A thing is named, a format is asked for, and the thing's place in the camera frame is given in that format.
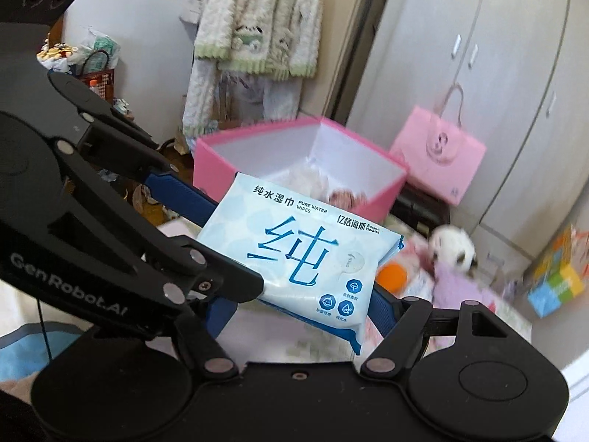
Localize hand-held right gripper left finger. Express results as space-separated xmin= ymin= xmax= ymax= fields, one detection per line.
xmin=147 ymin=297 xmax=241 ymax=376

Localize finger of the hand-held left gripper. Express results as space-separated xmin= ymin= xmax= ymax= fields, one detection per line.
xmin=48 ymin=73 xmax=218 ymax=220
xmin=52 ymin=138 xmax=264 ymax=308

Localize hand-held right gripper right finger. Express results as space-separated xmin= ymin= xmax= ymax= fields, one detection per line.
xmin=360 ymin=282 xmax=531 ymax=378

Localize white blue wet wipes pack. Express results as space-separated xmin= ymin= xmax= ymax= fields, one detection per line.
xmin=197 ymin=172 xmax=406 ymax=356

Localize pink cardboard box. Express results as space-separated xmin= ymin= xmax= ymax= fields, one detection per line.
xmin=191 ymin=116 xmax=410 ymax=227

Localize orange ball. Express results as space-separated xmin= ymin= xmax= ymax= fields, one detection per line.
xmin=376 ymin=264 xmax=411 ymax=294

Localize floral bed sheet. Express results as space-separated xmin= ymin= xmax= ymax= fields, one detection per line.
xmin=156 ymin=215 xmax=535 ymax=365

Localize panda plush toy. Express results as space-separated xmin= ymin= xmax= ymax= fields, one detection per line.
xmin=427 ymin=225 xmax=478 ymax=269

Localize white fluffy pajama pants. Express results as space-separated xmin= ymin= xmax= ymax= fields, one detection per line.
xmin=181 ymin=57 xmax=305 ymax=149

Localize black suitcase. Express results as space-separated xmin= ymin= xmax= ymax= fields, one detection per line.
xmin=394 ymin=183 xmax=452 ymax=228

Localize small plush doll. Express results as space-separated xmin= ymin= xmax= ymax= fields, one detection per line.
xmin=328 ymin=187 xmax=370 ymax=211

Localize white fluffy plush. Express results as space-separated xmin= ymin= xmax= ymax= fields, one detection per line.
xmin=280 ymin=165 xmax=333 ymax=195

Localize crochet flower bunch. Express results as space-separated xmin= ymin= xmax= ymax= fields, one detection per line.
xmin=36 ymin=41 xmax=80 ymax=72

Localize white plastic bag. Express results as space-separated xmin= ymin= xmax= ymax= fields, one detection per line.
xmin=80 ymin=29 xmax=121 ymax=72

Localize pink tote bag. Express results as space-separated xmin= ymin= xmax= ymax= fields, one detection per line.
xmin=389 ymin=84 xmax=487 ymax=207

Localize colourful cardboard box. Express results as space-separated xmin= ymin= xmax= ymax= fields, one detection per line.
xmin=526 ymin=222 xmax=589 ymax=319

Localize cream green fluffy cardigan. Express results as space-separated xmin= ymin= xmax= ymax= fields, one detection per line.
xmin=192 ymin=0 xmax=325 ymax=80

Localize white wardrobe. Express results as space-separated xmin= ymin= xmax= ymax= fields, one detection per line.
xmin=347 ymin=0 xmax=589 ymax=286

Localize red wire basket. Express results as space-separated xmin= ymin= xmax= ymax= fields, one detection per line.
xmin=77 ymin=50 xmax=117 ymax=103

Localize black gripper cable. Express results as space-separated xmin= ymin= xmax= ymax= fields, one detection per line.
xmin=36 ymin=295 xmax=52 ymax=365

